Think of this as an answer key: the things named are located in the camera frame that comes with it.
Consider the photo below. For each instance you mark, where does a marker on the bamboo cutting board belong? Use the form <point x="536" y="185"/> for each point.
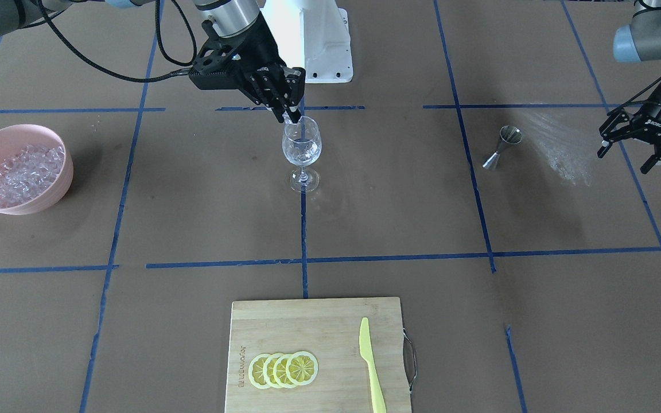
<point x="329" y="329"/>

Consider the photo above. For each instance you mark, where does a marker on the clear ice cube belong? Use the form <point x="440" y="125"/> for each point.
<point x="287" y="119"/>

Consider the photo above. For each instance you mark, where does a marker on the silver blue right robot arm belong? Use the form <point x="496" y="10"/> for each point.
<point x="233" y="18"/>

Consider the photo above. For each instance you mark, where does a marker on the pile of clear ice cubes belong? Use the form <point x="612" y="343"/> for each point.
<point x="29" y="173"/>

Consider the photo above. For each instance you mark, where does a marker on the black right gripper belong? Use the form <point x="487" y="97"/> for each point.
<point x="256" y="53"/>

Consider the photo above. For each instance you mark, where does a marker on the pink bowl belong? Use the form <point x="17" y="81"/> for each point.
<point x="16" y="137"/>

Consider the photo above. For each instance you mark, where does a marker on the steel cocktail jigger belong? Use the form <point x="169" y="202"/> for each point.
<point x="509" y="137"/>

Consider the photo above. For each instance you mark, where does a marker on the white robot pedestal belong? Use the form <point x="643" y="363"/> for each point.
<point x="313" y="35"/>

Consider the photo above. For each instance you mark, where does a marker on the lemon slice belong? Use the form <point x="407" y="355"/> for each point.
<point x="256" y="371"/>
<point x="280" y="371"/>
<point x="268" y="369"/>
<point x="302" y="368"/>

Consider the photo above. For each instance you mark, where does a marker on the clear wine glass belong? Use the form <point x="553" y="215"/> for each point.
<point x="302" y="146"/>

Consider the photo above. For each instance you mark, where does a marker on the yellow plastic knife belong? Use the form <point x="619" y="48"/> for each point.
<point x="366" y="353"/>

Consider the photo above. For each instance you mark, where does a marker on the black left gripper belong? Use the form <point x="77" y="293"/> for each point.
<point x="659" y="110"/>

